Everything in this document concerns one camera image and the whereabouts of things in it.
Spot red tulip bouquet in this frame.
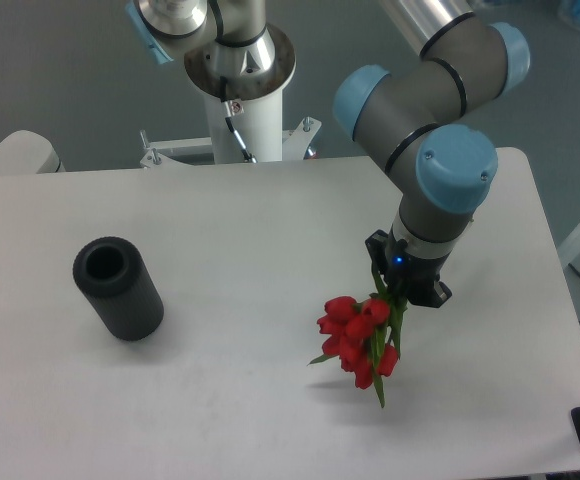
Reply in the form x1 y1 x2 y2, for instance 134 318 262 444
310 266 408 407

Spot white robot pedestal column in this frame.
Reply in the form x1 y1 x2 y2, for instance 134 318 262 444
183 27 297 164

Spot black ribbed cylindrical vase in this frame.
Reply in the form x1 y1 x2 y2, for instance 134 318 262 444
72 237 164 341

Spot black cable on pedestal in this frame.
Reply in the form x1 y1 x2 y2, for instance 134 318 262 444
217 74 258 164

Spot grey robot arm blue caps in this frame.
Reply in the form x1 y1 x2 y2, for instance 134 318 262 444
126 1 531 308

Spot white chair back left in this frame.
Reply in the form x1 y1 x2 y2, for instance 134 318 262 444
0 130 66 176

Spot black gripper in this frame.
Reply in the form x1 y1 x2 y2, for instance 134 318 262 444
365 230 452 307

